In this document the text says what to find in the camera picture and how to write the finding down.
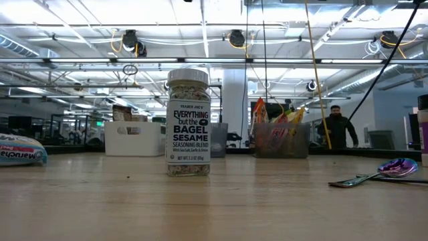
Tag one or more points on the orange Maruchan ramen packet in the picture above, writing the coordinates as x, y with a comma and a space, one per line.
259, 114

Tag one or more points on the lime chili shrimp ramen packet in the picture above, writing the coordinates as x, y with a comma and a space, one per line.
281, 120

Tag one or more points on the dark purple spoon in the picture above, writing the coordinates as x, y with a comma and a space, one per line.
398, 167

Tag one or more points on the dark metal spoon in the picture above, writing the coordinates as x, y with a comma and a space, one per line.
401, 180

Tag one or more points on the yellow blue Maruchan ramen packet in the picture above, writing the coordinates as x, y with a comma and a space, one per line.
20, 152

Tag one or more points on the grey plastic bin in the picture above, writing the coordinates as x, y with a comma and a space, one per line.
301, 147
219, 134

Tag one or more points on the white round cap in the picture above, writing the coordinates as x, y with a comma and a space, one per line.
188, 134

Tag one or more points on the black monitor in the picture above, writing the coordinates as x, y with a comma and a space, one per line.
275, 107

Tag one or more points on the white plastic bin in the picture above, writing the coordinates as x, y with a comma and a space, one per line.
147, 144

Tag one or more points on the person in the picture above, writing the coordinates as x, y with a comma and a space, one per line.
337, 129

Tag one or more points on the black perforated metal case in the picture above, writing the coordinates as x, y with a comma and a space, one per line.
368, 154

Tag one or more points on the grey chair back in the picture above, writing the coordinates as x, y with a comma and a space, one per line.
381, 140

